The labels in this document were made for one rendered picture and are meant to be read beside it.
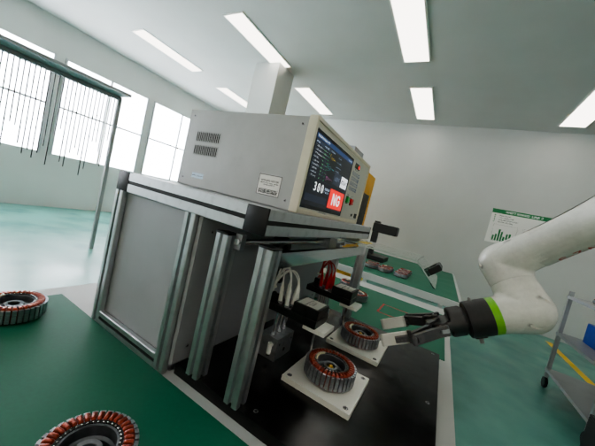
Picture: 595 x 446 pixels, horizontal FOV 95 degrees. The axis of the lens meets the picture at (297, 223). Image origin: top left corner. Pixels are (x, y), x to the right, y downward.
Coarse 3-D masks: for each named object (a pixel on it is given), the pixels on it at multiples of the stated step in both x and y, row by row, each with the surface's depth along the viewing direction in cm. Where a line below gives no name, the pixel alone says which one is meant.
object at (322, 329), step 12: (276, 300) 66; (300, 300) 63; (312, 300) 65; (276, 312) 64; (288, 312) 61; (300, 312) 60; (312, 312) 59; (324, 312) 62; (276, 324) 64; (312, 324) 59; (324, 324) 63; (324, 336) 58
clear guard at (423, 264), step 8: (344, 240) 81; (352, 240) 86; (360, 240) 95; (376, 248) 78; (384, 248) 85; (392, 248) 93; (400, 256) 74; (408, 256) 77; (416, 256) 84; (424, 264) 80; (424, 272) 71; (432, 280) 74
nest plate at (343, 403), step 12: (300, 360) 63; (288, 372) 58; (300, 372) 59; (300, 384) 55; (312, 384) 56; (360, 384) 60; (312, 396) 53; (324, 396) 53; (336, 396) 54; (348, 396) 55; (360, 396) 57; (336, 408) 51; (348, 408) 51
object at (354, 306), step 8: (312, 288) 85; (320, 288) 84; (336, 288) 82; (344, 288) 82; (352, 288) 84; (320, 296) 85; (328, 296) 83; (336, 296) 81; (344, 296) 81; (352, 296) 81; (344, 304) 81; (352, 304) 82; (360, 304) 83
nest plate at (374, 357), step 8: (328, 336) 79; (336, 336) 80; (336, 344) 76; (344, 344) 77; (352, 352) 74; (360, 352) 74; (368, 352) 75; (376, 352) 76; (368, 360) 72; (376, 360) 72
